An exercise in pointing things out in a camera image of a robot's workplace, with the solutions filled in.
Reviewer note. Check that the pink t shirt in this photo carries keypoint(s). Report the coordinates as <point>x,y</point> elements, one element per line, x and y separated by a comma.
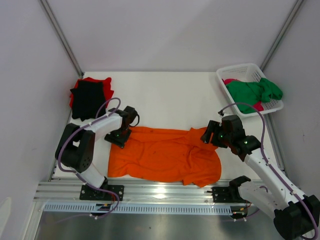
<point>245,92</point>

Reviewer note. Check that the orange t shirt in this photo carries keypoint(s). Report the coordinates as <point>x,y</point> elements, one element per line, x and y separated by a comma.
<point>166,155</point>

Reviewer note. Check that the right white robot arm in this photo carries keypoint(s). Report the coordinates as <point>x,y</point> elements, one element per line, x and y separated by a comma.
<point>294,214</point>

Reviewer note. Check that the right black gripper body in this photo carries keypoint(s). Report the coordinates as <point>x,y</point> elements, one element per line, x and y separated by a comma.
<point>213,133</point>

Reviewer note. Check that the red folded t shirt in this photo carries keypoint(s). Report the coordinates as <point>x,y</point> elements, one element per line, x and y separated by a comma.
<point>108,92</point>

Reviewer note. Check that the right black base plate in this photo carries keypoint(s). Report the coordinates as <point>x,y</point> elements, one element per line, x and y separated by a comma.
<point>230,193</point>

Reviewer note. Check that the aluminium mounting rail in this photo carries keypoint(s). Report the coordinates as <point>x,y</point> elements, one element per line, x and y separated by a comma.
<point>136,191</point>

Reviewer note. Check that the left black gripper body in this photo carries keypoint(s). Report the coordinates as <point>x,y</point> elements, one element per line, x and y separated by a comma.
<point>119,137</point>

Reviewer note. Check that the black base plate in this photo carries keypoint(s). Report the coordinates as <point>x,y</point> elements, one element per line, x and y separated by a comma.
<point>230,193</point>
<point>105,192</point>

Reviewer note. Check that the green t shirt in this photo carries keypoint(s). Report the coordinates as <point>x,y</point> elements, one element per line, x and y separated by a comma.
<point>270,91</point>

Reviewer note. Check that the white slotted cable duct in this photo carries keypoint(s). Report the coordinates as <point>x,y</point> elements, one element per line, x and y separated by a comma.
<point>130,208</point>

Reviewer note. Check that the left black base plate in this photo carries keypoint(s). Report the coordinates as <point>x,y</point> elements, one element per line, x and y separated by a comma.
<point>105,192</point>

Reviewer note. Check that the black folded t shirt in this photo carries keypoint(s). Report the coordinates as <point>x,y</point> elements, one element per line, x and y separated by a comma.
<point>87,99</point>

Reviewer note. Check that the white plastic basket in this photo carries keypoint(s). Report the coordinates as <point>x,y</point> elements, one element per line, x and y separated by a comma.
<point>248,72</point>

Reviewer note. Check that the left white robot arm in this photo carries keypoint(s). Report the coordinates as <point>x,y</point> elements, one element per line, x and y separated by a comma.
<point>75,151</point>

